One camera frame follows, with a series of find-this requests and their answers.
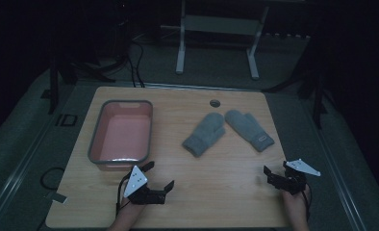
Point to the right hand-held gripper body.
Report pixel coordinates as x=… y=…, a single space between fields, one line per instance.
x=295 y=183

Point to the person's right hand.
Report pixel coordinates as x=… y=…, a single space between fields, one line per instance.
x=295 y=198

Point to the white metal stand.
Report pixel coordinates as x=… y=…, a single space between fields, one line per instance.
x=221 y=25

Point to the pink basin with grey rim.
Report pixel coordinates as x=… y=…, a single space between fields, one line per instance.
x=123 y=134

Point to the grey mitten with label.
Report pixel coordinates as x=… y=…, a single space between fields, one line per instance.
x=247 y=128

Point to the black stand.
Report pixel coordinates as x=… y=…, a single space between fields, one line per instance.
x=319 y=102
x=53 y=86

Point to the person's left hand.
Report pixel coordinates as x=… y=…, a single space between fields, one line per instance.
x=131 y=205

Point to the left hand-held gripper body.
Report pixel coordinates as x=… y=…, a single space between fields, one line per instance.
x=146 y=196

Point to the grey tape piece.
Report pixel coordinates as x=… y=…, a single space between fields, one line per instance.
x=56 y=197

